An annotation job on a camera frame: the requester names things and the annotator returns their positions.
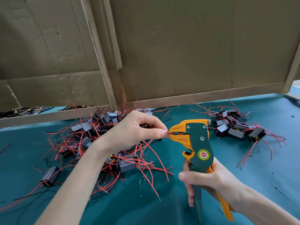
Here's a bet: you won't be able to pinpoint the person's left hand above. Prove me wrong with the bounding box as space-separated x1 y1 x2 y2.
96 110 170 156

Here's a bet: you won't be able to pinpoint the person's right hand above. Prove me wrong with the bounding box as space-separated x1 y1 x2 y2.
178 157 248 208

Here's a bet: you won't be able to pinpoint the pile of wired transformers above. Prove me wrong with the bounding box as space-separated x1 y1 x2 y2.
0 89 174 214
190 98 287 169

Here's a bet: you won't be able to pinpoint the orange green wire strippers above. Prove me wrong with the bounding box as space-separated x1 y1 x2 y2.
169 119 234 224

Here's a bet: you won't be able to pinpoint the person's left forearm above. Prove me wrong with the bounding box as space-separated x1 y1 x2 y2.
35 143 114 225

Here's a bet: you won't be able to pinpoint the person's right forearm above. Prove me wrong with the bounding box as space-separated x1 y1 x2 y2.
234 185 300 225

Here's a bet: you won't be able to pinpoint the thin wooden strip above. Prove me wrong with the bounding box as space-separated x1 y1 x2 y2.
102 0 123 70

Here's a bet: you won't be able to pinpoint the smooth brown cardboard panel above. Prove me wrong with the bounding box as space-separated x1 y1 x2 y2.
110 0 300 101

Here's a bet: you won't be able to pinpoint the flat grey board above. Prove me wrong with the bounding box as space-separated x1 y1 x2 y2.
286 79 300 100

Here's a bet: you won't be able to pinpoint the creased brown cardboard panel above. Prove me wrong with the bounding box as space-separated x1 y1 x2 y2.
0 0 111 111

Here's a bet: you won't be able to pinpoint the short wooden bottom rail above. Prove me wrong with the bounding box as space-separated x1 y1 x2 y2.
0 106 113 128

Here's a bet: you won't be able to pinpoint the wide wooden post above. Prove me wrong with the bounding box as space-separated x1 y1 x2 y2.
80 0 118 111

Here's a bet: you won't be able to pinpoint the long wooden bottom rail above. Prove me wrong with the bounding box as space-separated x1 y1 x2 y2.
126 83 285 110

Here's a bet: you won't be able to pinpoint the heap of black cables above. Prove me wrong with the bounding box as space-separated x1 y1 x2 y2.
0 105 94 118

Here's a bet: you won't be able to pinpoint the wooden corner post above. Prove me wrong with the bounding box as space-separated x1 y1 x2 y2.
282 44 300 93

